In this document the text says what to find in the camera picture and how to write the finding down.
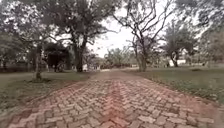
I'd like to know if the red brick path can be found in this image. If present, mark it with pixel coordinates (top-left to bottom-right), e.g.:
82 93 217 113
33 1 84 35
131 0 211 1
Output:
0 68 224 128

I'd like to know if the wood of trees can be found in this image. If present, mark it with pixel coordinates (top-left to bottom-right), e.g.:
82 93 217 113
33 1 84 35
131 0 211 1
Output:
0 0 224 75

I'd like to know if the white building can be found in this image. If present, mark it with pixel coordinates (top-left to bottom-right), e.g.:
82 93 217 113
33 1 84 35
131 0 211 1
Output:
169 59 188 67

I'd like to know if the grass lawn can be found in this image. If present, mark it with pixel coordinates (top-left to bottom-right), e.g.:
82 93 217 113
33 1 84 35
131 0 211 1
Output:
124 65 224 105
0 70 98 113

